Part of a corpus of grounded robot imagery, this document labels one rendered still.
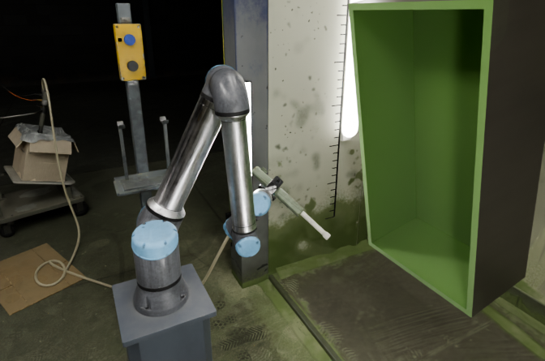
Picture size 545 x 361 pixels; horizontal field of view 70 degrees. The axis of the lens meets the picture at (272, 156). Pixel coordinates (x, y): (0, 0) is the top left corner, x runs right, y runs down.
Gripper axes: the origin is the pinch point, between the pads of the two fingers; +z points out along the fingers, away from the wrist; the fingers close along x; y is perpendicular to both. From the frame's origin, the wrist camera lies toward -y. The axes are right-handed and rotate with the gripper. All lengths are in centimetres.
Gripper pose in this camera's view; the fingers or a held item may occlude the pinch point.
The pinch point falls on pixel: (268, 190)
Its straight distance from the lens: 188.4
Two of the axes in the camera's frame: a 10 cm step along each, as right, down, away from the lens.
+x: 7.3, 6.8, -0.3
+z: 0.6, -0.2, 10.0
